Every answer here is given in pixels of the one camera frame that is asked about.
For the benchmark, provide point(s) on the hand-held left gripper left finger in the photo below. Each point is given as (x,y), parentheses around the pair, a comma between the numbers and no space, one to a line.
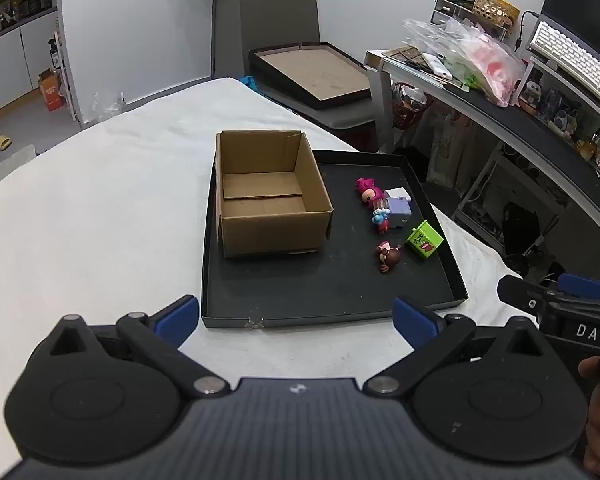
(177,321)

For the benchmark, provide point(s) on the white desk riser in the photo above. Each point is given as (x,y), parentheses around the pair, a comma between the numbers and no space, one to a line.
(570,95)

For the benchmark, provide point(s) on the orange box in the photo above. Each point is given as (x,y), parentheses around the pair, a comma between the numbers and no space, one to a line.
(51,92)

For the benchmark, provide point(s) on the clear plastic bag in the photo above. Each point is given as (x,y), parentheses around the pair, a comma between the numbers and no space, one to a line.
(109,107)

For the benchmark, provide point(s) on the white cabinet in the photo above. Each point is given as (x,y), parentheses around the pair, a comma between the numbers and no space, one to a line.
(10,70)

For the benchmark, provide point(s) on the black box lid brown inside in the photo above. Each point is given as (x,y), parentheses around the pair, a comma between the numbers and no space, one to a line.
(315,70)

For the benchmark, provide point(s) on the beige tote bag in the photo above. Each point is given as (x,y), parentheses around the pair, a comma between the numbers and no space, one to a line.
(445,150)

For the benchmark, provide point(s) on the yellow slipper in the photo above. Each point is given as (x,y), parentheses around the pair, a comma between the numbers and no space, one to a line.
(2,142)

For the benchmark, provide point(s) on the blue and red toy figure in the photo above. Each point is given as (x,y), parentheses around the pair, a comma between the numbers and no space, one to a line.
(379,217)

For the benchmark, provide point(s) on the white rack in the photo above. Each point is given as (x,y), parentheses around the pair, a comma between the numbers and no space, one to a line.
(62,75)

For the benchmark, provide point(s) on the red basket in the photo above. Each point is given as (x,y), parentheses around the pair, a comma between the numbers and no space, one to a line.
(410,110)

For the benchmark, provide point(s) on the white desk leg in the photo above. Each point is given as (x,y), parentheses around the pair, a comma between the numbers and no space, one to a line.
(380,105)

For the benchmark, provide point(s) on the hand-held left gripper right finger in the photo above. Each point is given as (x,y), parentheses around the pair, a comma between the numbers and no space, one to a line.
(414,322)

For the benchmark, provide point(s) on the brown cardboard box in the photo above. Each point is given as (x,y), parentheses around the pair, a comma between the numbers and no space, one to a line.
(260,230)

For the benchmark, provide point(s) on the brown toy figure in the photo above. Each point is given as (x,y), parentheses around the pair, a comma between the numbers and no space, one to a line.
(390,256)

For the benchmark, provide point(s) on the grey drawer organiser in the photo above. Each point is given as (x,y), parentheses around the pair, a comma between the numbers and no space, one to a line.
(450,12)

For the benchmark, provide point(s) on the white keyboard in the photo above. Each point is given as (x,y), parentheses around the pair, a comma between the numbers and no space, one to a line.
(575,60)

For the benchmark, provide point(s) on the clear plastic bags pile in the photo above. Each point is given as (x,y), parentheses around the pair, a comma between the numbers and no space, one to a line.
(480,55)

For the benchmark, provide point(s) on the pink toy figure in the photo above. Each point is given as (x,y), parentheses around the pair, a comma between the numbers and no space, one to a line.
(370,191)

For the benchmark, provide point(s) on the white cube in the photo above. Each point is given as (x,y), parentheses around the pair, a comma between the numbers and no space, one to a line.
(398,192)

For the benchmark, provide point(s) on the black shallow tray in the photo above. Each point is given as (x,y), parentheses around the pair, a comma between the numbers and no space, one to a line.
(330,285)

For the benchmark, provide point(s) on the amber bottle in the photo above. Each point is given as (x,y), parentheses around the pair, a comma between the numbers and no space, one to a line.
(589,147)

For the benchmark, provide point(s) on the woven basket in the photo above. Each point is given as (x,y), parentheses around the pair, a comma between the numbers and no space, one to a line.
(495,9)

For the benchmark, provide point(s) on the purple toy box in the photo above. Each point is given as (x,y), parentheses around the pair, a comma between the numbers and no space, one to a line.
(401,211)

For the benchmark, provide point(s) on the green toy box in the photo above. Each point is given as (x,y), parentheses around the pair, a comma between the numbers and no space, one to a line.
(422,242)

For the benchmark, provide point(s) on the blue cloth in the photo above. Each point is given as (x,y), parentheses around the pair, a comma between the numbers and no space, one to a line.
(247,82)

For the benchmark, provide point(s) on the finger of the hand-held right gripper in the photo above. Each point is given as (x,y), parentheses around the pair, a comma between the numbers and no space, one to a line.
(582,286)
(520,295)

